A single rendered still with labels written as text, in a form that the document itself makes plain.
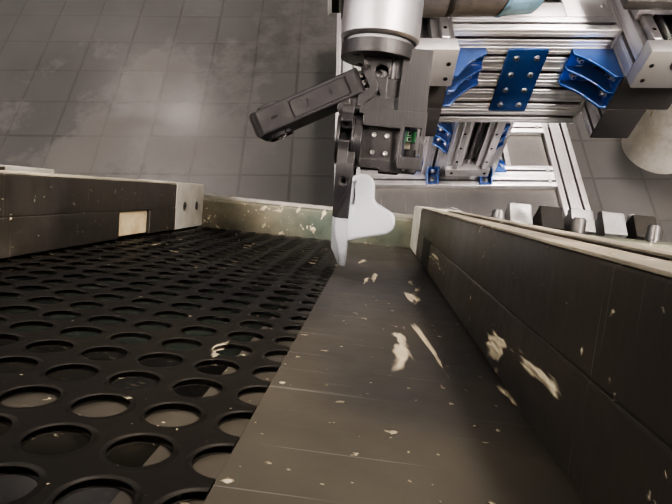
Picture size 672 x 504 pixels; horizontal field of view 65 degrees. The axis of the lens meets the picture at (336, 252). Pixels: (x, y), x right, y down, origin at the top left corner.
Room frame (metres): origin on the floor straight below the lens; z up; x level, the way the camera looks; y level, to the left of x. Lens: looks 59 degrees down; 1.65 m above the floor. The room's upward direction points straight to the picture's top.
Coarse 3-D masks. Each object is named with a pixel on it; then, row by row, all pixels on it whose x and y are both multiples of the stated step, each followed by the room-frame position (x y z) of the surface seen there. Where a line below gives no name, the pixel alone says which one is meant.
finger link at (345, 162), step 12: (348, 132) 0.35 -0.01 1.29; (348, 144) 0.33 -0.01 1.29; (348, 156) 0.32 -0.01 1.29; (336, 168) 0.31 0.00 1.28; (348, 168) 0.31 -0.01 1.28; (336, 180) 0.30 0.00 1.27; (348, 180) 0.30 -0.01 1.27; (336, 192) 0.30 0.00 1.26; (348, 192) 0.30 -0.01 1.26; (336, 204) 0.29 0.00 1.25; (348, 204) 0.29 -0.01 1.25; (336, 216) 0.28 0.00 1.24; (348, 216) 0.28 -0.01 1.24
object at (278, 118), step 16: (336, 80) 0.39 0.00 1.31; (352, 80) 0.39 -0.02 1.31; (304, 96) 0.38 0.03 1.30; (320, 96) 0.38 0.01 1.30; (336, 96) 0.38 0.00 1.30; (352, 96) 0.38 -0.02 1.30; (256, 112) 0.37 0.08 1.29; (272, 112) 0.37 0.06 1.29; (288, 112) 0.37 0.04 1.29; (304, 112) 0.37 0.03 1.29; (320, 112) 0.37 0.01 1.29; (256, 128) 0.36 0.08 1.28; (272, 128) 0.36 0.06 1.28; (288, 128) 0.37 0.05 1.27
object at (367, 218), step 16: (368, 176) 0.32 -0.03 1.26; (352, 192) 0.31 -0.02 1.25; (368, 192) 0.31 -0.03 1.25; (352, 208) 0.29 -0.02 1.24; (368, 208) 0.29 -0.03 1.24; (384, 208) 0.29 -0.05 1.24; (336, 224) 0.28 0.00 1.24; (352, 224) 0.28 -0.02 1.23; (368, 224) 0.28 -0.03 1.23; (384, 224) 0.28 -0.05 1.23; (336, 240) 0.27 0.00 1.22; (336, 256) 0.26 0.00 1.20
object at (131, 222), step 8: (120, 216) 0.36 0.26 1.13; (128, 216) 0.37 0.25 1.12; (136, 216) 0.38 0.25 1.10; (144, 216) 0.40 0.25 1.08; (120, 224) 0.35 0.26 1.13; (128, 224) 0.37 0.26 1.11; (136, 224) 0.38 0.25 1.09; (144, 224) 0.39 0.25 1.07; (120, 232) 0.35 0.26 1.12; (128, 232) 0.36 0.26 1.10; (136, 232) 0.37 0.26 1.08
